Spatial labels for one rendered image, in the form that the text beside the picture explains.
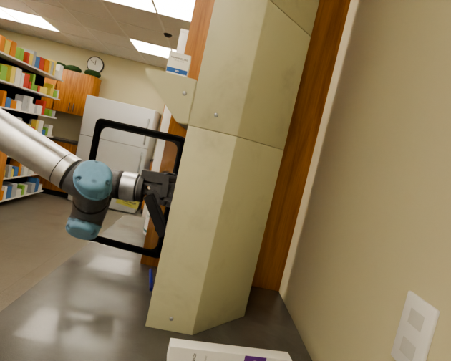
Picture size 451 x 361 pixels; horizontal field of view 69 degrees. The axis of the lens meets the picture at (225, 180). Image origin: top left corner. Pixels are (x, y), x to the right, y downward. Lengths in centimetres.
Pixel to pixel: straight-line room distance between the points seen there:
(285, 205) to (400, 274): 56
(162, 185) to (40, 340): 41
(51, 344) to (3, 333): 9
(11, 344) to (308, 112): 99
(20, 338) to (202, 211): 43
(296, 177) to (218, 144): 47
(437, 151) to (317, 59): 64
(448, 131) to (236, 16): 47
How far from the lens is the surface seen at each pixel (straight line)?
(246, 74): 75
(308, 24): 95
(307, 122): 115
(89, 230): 82
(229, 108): 74
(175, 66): 82
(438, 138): 67
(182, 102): 74
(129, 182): 87
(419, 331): 62
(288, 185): 114
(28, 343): 78
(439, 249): 61
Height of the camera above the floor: 137
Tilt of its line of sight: 5 degrees down
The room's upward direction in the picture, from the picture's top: 13 degrees clockwise
